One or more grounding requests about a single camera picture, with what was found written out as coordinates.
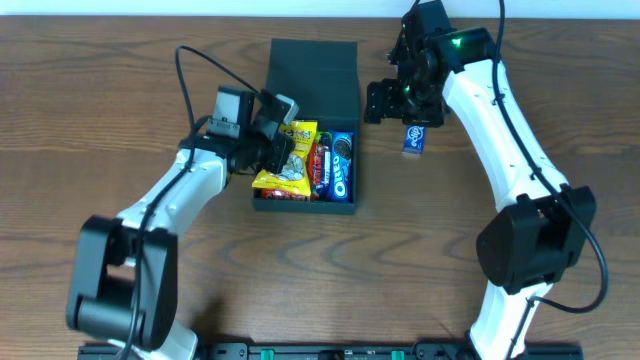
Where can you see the blue Eclipse mints box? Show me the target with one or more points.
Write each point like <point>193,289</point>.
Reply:
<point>414,140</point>

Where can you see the Haribo gummy worms bag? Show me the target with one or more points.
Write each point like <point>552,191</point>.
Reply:
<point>318,137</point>

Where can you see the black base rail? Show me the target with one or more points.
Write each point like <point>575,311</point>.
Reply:
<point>419,351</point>

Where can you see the Dairy Milk chocolate bar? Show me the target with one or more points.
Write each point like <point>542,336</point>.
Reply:
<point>322,167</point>

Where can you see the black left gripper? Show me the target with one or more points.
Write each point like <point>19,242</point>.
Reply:
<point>279,151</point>

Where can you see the blue Oreo cookie pack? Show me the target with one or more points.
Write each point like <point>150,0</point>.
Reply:
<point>341,164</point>

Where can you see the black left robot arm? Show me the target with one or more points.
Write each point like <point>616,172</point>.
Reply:
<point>124,285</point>

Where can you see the yellow nuts bag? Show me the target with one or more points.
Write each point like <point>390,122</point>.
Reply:
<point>300,132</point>

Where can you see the dark green box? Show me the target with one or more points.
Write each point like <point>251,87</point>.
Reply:
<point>322,77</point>

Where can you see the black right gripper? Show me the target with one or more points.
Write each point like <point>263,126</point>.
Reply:
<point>400,113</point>

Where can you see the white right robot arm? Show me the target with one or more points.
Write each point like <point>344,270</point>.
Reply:
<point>542,222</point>

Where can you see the red Hacks candy bag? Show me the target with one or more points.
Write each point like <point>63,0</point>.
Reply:
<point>280,195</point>

